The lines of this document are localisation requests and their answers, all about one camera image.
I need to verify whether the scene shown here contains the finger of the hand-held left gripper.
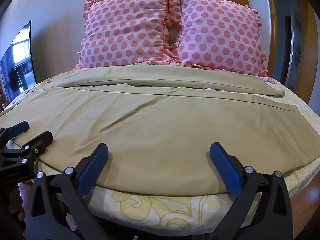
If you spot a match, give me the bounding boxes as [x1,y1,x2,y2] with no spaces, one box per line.
[21,131,54,161]
[0,121,30,141]

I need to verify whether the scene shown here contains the dark glass door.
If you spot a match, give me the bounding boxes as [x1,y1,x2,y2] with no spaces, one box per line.
[277,0,313,103]

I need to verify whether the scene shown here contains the khaki pants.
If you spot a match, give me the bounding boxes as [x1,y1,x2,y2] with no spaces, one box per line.
[0,66,299,197]

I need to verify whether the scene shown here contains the flat screen television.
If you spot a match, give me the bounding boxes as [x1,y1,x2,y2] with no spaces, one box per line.
[0,20,38,103]

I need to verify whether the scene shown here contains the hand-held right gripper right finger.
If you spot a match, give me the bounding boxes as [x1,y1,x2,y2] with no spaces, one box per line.
[209,142,294,240]

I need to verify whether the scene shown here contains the pink polka dot pillow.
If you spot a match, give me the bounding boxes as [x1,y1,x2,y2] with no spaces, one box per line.
[167,0,275,84]
[73,0,175,71]

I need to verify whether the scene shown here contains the wooden door frame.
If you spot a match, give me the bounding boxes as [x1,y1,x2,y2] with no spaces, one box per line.
[264,0,278,55]

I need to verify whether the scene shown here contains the bed with yellow patterned sheet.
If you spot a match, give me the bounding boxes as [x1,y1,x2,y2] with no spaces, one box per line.
[0,76,320,233]

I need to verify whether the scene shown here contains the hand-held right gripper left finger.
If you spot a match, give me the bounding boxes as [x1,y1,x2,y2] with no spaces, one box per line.
[25,142,109,240]

